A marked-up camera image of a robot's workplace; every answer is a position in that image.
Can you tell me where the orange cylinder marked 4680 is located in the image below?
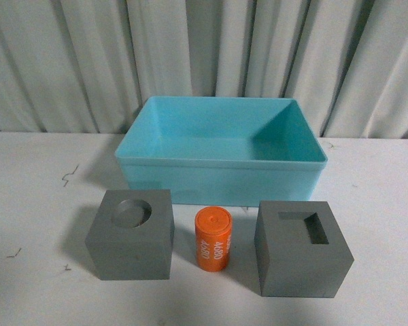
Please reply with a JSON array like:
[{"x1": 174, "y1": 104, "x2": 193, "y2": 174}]
[{"x1": 194, "y1": 206, "x2": 233, "y2": 272}]

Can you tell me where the gray cube with round hole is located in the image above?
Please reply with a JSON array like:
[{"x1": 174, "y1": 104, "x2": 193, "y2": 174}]
[{"x1": 85, "y1": 189, "x2": 175, "y2": 280}]

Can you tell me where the gray cube with rectangular slot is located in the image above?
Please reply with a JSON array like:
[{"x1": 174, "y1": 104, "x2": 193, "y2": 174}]
[{"x1": 254, "y1": 200, "x2": 354, "y2": 298}]

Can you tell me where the light blue plastic box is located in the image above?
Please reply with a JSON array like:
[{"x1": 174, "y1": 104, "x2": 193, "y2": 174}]
[{"x1": 115, "y1": 96, "x2": 327, "y2": 206}]

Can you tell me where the white pleated curtain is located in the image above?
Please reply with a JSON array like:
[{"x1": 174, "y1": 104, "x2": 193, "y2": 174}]
[{"x1": 0, "y1": 1, "x2": 408, "y2": 139}]

